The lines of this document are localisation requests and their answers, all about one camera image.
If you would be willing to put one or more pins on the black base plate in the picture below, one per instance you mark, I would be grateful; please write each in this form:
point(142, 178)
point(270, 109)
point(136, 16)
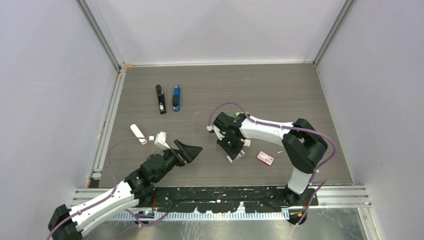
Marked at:
point(254, 199)

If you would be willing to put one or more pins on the slotted cable duct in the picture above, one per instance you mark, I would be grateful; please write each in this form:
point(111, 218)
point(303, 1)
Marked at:
point(238, 215)

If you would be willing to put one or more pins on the blue stapler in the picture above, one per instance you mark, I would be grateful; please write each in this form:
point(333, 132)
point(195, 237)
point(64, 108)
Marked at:
point(176, 98)

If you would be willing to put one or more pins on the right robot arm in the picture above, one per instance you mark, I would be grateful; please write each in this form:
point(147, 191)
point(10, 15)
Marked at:
point(304, 147)

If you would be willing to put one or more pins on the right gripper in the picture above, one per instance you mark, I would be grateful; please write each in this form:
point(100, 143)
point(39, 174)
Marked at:
point(233, 152)

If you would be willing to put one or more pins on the white stapler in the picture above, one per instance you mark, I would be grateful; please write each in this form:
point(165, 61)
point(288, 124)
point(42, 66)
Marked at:
point(138, 134)

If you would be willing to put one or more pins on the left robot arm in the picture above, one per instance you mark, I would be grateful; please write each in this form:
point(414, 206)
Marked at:
point(74, 223)

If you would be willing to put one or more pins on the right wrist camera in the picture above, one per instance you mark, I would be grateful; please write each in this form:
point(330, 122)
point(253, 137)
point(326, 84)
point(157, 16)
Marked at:
point(215, 130)

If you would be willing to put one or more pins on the white staple box sleeve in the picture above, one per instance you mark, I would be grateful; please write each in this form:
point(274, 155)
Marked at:
point(246, 142)

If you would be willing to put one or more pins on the staple tray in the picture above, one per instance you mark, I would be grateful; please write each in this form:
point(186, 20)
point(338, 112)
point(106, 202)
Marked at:
point(228, 158)

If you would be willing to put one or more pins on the black stapler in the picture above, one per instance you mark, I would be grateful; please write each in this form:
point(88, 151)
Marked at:
point(161, 99)

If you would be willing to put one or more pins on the red staple box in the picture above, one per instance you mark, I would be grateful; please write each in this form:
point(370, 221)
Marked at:
point(265, 158)

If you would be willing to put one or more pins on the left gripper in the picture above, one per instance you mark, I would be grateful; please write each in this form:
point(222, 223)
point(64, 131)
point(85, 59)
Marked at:
point(188, 152)

